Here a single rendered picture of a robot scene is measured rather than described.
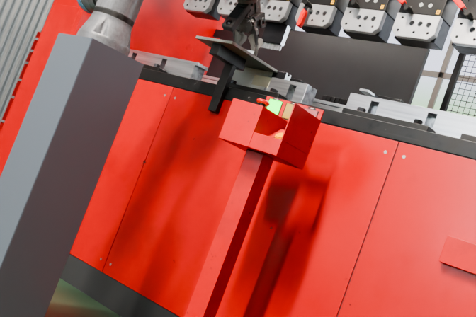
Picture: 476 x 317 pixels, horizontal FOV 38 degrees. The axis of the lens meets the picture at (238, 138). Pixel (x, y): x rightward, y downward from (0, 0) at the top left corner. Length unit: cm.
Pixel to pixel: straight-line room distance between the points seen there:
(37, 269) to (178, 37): 176
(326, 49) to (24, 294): 175
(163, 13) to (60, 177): 161
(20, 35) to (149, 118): 244
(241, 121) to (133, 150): 82
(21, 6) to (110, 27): 308
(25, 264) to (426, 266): 103
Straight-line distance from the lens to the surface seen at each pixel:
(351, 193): 203
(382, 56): 294
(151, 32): 330
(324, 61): 307
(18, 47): 498
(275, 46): 258
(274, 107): 207
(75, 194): 191
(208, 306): 194
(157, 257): 244
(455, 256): 184
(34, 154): 188
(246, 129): 191
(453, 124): 209
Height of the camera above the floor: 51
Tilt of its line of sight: 5 degrees up
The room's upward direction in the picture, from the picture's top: 21 degrees clockwise
